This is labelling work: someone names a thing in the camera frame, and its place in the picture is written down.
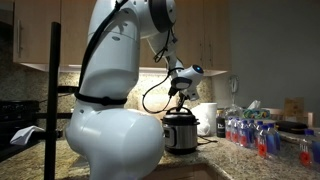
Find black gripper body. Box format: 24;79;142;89
177;91;188;104

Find brown paper bag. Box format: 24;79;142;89
283;97;305;118

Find metal cabinet handle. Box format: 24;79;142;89
208;39;213;66
16;19;24;58

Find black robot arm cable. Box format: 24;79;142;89
76;0;183;115

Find black stove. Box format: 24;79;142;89
0;99;41;163

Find clear plastic bag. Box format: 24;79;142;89
223;103;246;120

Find wooden wall cabinets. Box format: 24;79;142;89
12;0;232;78

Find stainless steel pressure cooker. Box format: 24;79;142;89
163;119;200;155

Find wooden dining chair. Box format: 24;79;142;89
263;107;315;128

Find Fiji water bottle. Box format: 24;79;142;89
257;124;270;159
231;117;240;144
299;128;314;168
238;119;250;148
266;122;282;156
224;116;233;141

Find black pressure cooker lid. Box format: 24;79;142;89
160;106;200;127

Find white crumpled cloth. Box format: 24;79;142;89
9;125;45;147

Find black round pan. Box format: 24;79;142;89
275;120;309;135

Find black cooker power cord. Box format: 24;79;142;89
196;134;219;147

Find black strap around arm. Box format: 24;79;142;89
73;89;128;107

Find dark jar white label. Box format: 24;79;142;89
215;109;227;139

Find beige cutting board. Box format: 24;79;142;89
137;93;178;123

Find white paper towel roll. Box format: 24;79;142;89
190;102;218;137

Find black camera stand pole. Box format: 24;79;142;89
35;21;79;180

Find colourful tissue box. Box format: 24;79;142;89
242;99;272;120

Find white wall phone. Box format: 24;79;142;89
228;74;240;95

